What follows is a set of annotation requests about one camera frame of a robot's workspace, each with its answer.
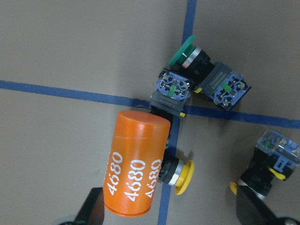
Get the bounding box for yellow push button switch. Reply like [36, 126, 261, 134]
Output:
[229, 129, 300, 200]

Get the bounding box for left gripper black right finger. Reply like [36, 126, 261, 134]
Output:
[236, 186, 280, 225]

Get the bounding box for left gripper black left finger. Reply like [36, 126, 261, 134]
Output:
[74, 187, 105, 225]

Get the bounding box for orange cylinder marked 4680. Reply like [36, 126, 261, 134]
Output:
[103, 111, 171, 217]

